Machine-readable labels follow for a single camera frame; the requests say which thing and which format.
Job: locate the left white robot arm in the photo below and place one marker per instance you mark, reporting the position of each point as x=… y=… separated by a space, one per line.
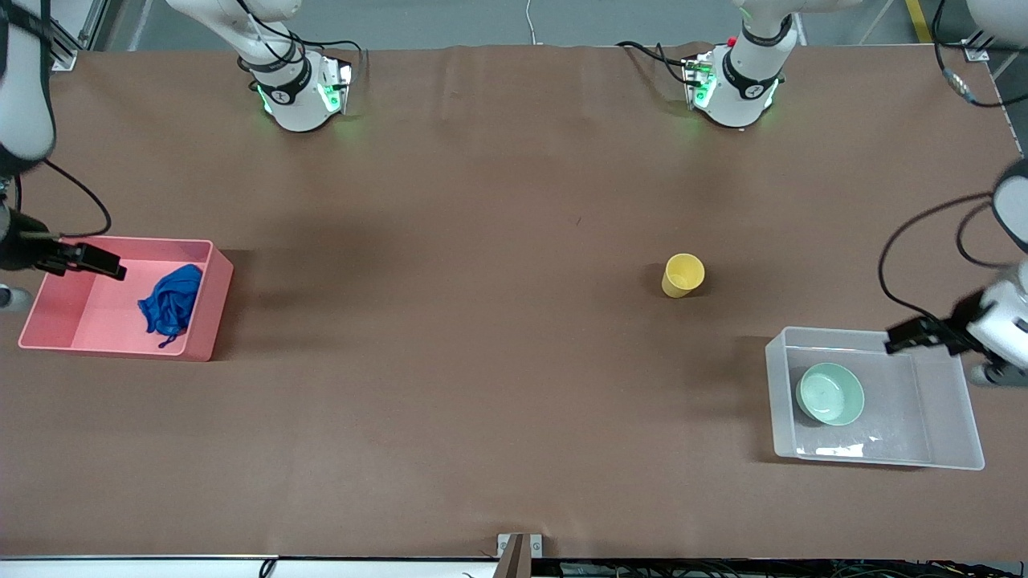
x=739 y=88

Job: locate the mint green bowl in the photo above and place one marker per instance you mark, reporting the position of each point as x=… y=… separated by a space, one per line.
x=830 y=395

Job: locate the brown table cover sheet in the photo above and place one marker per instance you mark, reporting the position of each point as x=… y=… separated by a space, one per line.
x=482 y=321

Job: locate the metal table edge bracket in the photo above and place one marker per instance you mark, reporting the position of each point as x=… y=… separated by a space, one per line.
x=514 y=558

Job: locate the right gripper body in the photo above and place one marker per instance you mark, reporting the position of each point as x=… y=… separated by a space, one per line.
x=18 y=248

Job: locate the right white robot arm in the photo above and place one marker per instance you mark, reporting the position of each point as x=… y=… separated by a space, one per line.
x=297 y=104

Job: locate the pink plastic bin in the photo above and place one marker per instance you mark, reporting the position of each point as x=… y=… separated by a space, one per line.
x=96 y=313

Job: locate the aluminium frame post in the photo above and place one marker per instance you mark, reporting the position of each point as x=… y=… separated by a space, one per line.
x=976 y=53
x=64 y=52

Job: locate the white table edge rail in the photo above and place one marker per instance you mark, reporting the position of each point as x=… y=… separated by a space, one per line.
x=161 y=568

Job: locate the crumpled blue cloth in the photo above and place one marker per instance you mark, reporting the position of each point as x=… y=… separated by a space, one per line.
x=170 y=305

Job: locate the yellow plastic cup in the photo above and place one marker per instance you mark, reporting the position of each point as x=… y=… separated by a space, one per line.
x=683 y=277

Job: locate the clear plastic storage box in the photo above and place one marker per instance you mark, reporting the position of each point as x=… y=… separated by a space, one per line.
x=948 y=433

